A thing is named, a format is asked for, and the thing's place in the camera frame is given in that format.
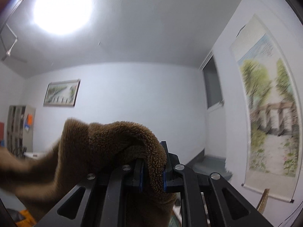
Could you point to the hanging scroll painting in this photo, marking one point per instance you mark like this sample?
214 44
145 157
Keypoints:
267 113

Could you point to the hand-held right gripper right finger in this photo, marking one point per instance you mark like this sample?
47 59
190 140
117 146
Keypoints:
168 185

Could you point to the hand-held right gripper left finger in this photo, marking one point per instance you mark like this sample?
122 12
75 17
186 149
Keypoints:
141 180

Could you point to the round ceiling light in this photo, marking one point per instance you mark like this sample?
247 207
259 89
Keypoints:
61 7

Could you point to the brown fleece garment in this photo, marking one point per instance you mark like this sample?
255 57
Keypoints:
106 141

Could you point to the orange and blue paper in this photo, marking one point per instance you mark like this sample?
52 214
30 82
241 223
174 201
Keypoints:
28 122

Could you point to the window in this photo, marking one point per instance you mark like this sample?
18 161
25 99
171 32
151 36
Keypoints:
213 87

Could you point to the grey cabinet with glass doors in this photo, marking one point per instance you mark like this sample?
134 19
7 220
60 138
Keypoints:
16 127

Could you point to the metal ceiling rod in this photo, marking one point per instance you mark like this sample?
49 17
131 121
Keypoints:
16 39

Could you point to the grey step platform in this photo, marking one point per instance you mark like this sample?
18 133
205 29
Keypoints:
210 167

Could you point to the framed landscape painting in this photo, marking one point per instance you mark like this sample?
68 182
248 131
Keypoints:
61 93

